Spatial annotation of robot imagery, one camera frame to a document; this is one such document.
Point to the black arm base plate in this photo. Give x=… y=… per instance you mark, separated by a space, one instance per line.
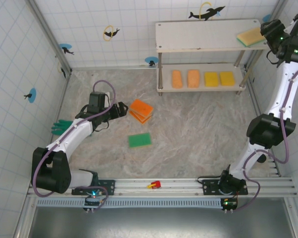
x=208 y=186
x=109 y=186

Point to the peach porous sponge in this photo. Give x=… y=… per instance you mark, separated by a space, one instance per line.
x=177 y=79
x=193 y=78

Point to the green rubber glove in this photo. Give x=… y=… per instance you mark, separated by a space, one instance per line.
x=60 y=127

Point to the black dolphin sticker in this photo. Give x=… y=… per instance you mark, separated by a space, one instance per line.
x=194 y=15

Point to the black round knob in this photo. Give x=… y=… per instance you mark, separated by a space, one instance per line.
x=262 y=159

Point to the orange scouring sponge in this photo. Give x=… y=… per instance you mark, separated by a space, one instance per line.
x=140 y=120
x=141 y=107

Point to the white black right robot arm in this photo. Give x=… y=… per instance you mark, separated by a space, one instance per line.
x=287 y=86

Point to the green scouring sponge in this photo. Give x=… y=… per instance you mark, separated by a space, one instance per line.
x=250 y=36
x=139 y=140

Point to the blue circle fish sticker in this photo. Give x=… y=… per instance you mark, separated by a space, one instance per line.
x=150 y=59
x=64 y=47
x=32 y=95

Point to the yellow foam sponge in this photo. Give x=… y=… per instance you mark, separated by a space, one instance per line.
x=227 y=78
x=211 y=79

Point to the small red yellow toy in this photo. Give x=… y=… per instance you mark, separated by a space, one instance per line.
x=156 y=184

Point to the long aluminium mounting rail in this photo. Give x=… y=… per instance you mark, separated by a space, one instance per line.
x=178 y=186

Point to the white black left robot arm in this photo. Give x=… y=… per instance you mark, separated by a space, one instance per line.
x=72 y=134

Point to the controller board with LED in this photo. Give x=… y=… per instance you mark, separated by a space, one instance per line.
x=93 y=202
x=229 y=203

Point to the white two-tier shelf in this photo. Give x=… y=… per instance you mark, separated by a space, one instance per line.
x=201 y=34

